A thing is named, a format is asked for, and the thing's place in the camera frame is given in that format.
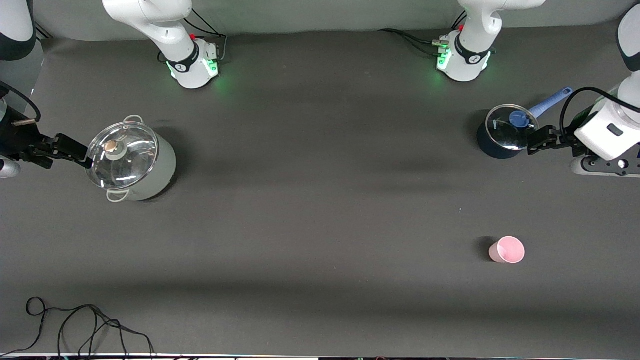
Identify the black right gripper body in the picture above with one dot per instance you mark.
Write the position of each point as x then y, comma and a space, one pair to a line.
15, 140

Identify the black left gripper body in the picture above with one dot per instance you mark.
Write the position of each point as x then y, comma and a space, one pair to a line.
566, 141

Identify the pink cup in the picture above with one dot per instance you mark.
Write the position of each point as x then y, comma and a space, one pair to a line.
507, 250

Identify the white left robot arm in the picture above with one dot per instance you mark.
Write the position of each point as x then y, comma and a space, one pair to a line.
470, 50

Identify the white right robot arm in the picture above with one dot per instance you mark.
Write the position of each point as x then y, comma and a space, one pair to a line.
175, 30

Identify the small glass blue-knob lid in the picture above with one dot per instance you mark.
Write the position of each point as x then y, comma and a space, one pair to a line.
505, 132

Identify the dark blue saucepan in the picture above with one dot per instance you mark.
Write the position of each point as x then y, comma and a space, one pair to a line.
492, 150

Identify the large glass pot lid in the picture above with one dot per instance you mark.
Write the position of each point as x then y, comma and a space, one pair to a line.
130, 160

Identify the pale green cooking pot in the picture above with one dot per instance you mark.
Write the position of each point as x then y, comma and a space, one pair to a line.
162, 167

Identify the dark grey table mat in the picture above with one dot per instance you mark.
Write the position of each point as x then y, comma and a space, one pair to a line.
320, 210

